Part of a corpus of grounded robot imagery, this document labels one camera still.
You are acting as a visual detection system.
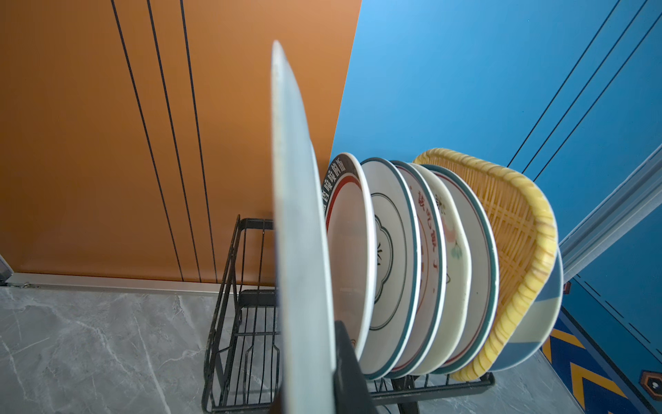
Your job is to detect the white plate red characters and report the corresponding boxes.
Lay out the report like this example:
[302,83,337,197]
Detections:
[423,164,499,374]

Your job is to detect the black wire dish rack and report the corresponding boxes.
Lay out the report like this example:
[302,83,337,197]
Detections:
[201,217,496,413]

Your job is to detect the yellow woven tray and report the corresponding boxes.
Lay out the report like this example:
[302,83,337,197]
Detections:
[415,148,558,381]

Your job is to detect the white flower outline plate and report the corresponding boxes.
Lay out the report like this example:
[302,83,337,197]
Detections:
[360,157,421,381]

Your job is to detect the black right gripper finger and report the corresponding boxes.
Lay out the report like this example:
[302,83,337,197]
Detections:
[333,321,378,414]

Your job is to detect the aluminium corner post right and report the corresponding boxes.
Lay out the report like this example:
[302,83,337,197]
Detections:
[560,148,661,282]

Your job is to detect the cream floral plate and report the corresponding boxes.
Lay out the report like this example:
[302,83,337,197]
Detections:
[414,165,472,375]

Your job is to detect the blue striped plate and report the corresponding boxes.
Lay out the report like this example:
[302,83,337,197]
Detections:
[490,251,564,372]
[271,41,335,413]

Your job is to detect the orange sunburst plate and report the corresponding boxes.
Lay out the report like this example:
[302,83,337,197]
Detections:
[387,160,447,379]

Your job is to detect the green rimmed white plate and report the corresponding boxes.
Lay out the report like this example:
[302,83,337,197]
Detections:
[322,153,377,357]

